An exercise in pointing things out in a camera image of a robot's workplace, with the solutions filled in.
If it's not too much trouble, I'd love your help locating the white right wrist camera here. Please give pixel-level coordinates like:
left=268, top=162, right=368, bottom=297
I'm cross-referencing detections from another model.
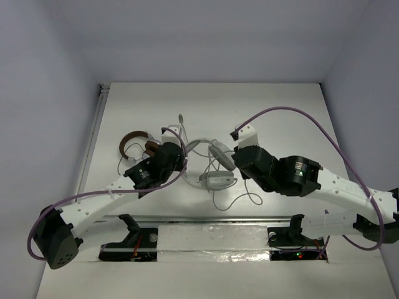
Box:
left=230, top=123, right=259, bottom=149

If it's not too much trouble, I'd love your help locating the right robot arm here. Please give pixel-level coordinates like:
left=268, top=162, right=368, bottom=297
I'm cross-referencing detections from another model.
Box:
left=232, top=146, right=398, bottom=244

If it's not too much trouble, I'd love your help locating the aluminium rail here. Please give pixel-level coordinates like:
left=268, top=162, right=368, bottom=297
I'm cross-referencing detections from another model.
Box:
left=96, top=214, right=297, bottom=225
left=75, top=84, right=110, bottom=194

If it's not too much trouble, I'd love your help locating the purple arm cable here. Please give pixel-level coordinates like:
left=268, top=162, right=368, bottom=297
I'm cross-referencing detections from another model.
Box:
left=26, top=127, right=188, bottom=261
left=232, top=107, right=387, bottom=259

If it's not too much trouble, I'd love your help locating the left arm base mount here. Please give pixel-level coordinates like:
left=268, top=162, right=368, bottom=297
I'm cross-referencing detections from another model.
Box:
left=99, top=214, right=158, bottom=262

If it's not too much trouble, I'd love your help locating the aluminium rail front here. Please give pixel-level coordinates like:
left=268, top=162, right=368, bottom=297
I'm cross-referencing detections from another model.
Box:
left=96, top=214, right=297, bottom=225

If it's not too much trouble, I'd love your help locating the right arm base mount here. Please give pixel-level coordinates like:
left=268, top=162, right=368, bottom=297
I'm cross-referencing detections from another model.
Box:
left=267, top=214, right=328, bottom=262

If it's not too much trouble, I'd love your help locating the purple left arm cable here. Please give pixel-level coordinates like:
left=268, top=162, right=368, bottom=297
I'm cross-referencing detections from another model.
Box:
left=26, top=127, right=188, bottom=261

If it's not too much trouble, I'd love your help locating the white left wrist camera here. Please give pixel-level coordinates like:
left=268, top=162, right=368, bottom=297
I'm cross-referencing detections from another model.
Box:
left=161, top=125, right=182, bottom=146

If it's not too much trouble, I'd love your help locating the white over-ear headphones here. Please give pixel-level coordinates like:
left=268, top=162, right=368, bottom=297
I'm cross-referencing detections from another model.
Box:
left=182, top=138, right=236, bottom=191

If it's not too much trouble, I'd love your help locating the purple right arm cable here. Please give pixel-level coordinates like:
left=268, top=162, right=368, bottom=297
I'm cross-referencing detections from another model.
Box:
left=232, top=107, right=387, bottom=259

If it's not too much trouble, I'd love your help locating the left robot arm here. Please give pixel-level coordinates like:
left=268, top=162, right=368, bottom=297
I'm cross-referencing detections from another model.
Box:
left=28, top=142, right=187, bottom=270

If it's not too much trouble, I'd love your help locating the brown over-ear headphones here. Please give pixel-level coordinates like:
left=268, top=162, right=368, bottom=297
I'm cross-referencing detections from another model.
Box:
left=118, top=130, right=161, bottom=162

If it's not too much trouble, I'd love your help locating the aluminium rail left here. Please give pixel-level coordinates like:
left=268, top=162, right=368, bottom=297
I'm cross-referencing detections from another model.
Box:
left=75, top=84, right=110, bottom=194

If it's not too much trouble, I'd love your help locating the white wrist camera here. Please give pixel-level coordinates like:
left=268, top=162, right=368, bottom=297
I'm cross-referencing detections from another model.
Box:
left=230, top=123, right=259, bottom=149
left=161, top=125, right=182, bottom=146

